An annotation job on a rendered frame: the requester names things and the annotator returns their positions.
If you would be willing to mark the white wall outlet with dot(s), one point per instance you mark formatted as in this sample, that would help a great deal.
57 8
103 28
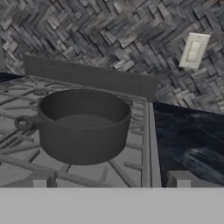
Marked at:
194 51

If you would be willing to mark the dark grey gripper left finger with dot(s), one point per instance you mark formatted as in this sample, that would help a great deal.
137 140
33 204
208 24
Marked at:
43 178

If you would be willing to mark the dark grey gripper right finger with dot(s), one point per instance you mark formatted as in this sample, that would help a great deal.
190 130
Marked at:
180 178

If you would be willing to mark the grey stove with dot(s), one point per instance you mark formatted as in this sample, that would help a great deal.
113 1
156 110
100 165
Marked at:
87 172

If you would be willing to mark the dark grey cooking pot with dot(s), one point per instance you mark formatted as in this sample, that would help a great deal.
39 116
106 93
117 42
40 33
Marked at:
84 128

